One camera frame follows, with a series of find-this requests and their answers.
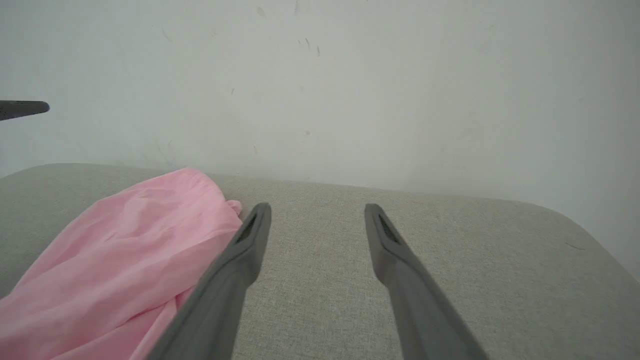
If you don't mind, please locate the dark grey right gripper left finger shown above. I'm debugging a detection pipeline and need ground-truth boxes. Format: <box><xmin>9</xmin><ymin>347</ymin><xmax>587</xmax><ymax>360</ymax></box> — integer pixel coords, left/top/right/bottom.
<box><xmin>145</xmin><ymin>202</ymin><xmax>273</xmax><ymax>360</ymax></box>

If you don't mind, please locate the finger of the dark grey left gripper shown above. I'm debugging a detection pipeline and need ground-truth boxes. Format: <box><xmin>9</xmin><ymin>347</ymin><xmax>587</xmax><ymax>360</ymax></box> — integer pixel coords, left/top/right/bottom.
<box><xmin>0</xmin><ymin>100</ymin><xmax>51</xmax><ymax>122</ymax></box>

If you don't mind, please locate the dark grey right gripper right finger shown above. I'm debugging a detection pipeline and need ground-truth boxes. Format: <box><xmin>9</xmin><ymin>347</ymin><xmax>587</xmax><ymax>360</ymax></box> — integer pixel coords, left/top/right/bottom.
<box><xmin>364</xmin><ymin>203</ymin><xmax>490</xmax><ymax>360</ymax></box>

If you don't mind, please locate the pink garment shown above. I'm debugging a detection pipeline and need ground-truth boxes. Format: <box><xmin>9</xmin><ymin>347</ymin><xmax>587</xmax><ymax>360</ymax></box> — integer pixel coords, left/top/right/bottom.
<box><xmin>0</xmin><ymin>167</ymin><xmax>244</xmax><ymax>360</ymax></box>

